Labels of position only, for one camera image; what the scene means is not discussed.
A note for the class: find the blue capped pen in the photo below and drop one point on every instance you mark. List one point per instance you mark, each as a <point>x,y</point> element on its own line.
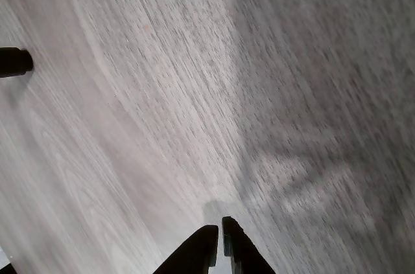
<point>13,61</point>

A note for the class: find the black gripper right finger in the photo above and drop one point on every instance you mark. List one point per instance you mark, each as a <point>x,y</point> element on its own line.
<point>241,251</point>

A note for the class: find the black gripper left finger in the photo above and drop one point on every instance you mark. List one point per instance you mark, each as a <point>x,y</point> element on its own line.
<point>194,251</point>

